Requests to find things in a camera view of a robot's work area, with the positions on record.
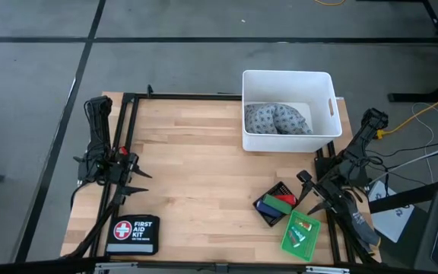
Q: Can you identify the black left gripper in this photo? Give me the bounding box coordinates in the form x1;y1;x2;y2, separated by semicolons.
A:
108;151;154;206

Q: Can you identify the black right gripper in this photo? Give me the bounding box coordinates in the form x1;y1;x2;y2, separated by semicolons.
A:
296;169;348;215

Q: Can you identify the red cylindrical roller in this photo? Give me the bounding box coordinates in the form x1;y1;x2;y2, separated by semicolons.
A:
274;193;298;207

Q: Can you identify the small teal packet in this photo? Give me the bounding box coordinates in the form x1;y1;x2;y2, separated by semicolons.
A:
290;226;307;242

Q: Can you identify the grey patterned cloth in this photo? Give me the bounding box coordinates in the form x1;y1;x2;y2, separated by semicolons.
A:
243;101;314;135

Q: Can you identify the small black plastic basket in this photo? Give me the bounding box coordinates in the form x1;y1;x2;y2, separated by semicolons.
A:
252;180;302;228

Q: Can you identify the green rolled cloth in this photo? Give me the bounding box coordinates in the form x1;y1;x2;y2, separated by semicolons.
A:
262;193;294;215

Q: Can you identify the black first aid kit pouch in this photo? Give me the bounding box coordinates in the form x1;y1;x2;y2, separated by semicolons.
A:
105;213;161;256

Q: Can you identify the blue purple rolled cloth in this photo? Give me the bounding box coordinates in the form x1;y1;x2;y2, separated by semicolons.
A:
255;199;284;219

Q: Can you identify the green plastic tray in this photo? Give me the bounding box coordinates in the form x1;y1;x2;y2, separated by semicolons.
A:
280;209;323;263

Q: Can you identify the white box with logo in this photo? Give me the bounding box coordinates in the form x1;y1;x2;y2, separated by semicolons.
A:
367;180;416;245

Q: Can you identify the black metal beam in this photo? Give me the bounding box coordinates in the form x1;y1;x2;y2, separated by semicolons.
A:
368;176;438;215

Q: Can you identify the white perforated storage basket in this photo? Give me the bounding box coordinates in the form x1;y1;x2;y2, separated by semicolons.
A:
241;69;344;154

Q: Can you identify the black metal stand leg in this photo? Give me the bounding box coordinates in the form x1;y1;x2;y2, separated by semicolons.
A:
387;0;438;104

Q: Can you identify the silver metal bracket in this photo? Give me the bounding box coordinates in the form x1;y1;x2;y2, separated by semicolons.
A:
94;262;139;274
305;266;351;274

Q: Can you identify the black aluminium table frame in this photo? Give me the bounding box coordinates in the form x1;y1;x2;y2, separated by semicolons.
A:
0;84;438;274

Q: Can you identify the grey cable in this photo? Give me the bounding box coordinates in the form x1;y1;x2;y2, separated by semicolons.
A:
370;140;438;180

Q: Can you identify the yellow power cable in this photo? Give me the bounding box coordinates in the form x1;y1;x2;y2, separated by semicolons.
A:
375;88;438;140

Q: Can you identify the black cable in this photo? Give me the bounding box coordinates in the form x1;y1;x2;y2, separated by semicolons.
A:
366;134;438;159

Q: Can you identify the white cable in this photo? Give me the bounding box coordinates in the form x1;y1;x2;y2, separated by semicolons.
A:
410;101;438;184

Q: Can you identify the yellow floor cable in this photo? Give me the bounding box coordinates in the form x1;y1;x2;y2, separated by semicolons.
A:
313;0;347;8

